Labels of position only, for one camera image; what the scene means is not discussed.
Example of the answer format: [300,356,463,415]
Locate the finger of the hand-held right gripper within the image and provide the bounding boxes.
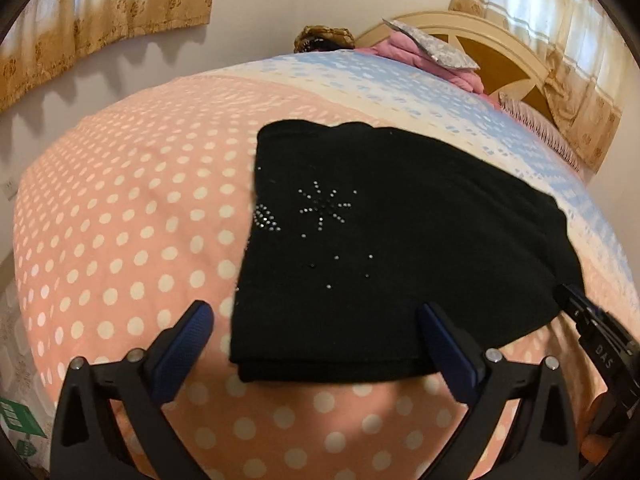
[555,283,603,325]

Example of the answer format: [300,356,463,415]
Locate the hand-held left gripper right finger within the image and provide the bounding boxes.
[417,302,581,480]

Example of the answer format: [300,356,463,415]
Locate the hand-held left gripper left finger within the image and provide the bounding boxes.
[50,300,216,480]

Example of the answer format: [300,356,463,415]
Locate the black pants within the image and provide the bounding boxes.
[229,119,587,385]

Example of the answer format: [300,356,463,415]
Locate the person's right hand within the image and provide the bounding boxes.
[584,394,618,462]

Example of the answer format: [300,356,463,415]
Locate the peach polka-dot bed sheet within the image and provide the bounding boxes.
[12,52,640,480]

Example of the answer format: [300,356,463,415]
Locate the green box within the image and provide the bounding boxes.
[0,397,49,457]

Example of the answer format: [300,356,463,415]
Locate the striped pillow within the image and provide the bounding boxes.
[497,93,582,172]

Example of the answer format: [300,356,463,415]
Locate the cream and brown headboard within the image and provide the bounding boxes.
[352,10,601,173]

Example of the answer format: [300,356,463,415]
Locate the grey patterned pillow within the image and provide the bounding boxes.
[382,18,481,72]

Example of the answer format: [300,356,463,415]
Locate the beige patterned curtain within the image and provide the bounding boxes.
[447,0,640,172]
[0,0,217,114]

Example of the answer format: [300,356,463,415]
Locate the pink cloth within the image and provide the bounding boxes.
[367,32,501,107]

